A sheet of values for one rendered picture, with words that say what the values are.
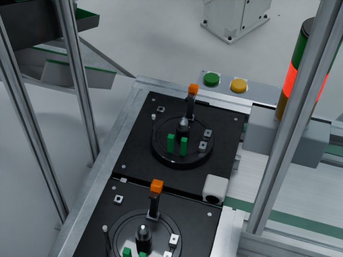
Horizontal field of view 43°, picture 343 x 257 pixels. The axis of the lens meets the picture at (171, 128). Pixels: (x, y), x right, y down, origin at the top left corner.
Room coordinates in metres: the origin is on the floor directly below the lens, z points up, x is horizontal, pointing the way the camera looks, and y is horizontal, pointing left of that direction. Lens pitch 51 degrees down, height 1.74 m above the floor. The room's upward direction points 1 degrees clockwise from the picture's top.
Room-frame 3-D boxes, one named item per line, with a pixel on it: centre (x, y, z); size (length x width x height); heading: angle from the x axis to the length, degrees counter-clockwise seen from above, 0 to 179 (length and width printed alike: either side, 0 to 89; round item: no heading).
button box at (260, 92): (0.76, -0.16, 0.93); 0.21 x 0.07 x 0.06; 74
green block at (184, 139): (0.53, -0.03, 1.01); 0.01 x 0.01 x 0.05; 74
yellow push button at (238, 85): (0.76, -0.16, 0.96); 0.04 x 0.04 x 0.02
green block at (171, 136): (0.54, 0.00, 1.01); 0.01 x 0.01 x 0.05; 74
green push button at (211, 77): (0.78, -0.10, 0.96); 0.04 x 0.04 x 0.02
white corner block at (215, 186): (0.46, -0.09, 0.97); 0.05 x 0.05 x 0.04; 74
